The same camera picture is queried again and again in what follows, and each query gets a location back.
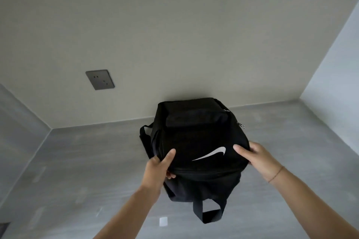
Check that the person's left forearm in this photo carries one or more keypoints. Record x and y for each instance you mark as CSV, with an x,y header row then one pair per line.
x,y
129,216

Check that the person's right hand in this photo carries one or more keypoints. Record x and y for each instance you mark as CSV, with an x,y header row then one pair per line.
x,y
262,160

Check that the black backpack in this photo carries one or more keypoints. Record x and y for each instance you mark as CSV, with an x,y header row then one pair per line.
x,y
196,132

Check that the person's left hand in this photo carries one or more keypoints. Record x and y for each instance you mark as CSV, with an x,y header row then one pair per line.
x,y
155,173

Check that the person's right forearm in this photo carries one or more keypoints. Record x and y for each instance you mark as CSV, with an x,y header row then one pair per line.
x,y
314,202

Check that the grey wall socket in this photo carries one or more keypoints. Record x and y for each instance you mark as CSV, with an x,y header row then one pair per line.
x,y
100,80

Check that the small white tape square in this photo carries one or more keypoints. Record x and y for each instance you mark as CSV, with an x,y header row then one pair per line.
x,y
163,221

